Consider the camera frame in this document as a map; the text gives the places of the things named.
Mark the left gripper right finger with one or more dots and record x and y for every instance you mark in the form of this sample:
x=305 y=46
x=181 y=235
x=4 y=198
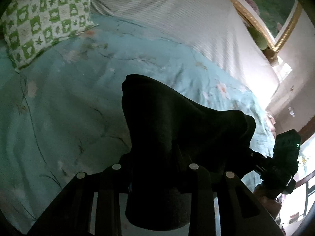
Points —
x=241 y=213

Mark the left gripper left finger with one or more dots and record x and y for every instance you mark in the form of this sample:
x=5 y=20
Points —
x=87 y=205

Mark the black pants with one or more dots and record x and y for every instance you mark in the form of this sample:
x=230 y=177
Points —
x=177 y=147

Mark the person right hand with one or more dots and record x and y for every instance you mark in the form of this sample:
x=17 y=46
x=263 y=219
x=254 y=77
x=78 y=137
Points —
x=272 y=206

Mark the light blue floral duvet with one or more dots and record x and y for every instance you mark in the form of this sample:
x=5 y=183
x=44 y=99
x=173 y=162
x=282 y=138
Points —
x=62 y=114

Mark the green plush cushion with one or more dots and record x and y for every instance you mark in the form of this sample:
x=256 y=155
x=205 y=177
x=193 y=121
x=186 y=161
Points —
x=258 y=38

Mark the gold framed landscape painting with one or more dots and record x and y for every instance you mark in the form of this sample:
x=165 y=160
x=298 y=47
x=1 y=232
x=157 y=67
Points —
x=274 y=19

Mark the white striped bedsheet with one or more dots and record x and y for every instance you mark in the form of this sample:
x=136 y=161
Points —
x=211 y=27

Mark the green white checkered pillow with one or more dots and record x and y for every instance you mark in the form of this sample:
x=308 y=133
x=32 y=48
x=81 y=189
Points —
x=32 y=26

